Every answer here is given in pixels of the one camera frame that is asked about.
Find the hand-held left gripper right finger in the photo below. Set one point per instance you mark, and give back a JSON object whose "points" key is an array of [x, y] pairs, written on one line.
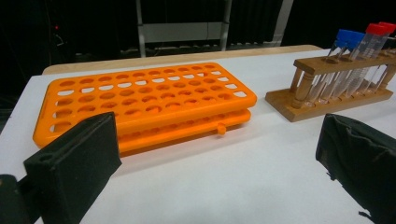
{"points": [[361, 161]]}

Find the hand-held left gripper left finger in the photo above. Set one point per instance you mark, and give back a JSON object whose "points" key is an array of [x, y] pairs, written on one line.
{"points": [[71, 168]]}

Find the wooden test tube rack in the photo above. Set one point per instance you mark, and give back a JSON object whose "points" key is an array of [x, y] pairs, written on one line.
{"points": [[311, 107]]}

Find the blue-capped test tube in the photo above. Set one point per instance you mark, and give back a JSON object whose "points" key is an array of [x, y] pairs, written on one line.
{"points": [[342, 37], [356, 40]]}

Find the orange plastic tube rack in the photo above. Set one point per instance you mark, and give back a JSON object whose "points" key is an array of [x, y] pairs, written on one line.
{"points": [[186, 115]]}

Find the red-capped test tube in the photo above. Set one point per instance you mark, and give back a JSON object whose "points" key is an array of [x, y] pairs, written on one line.
{"points": [[375, 28], [389, 27]]}

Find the grey metal stand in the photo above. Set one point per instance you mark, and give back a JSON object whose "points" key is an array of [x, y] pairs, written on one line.
{"points": [[180, 32]]}

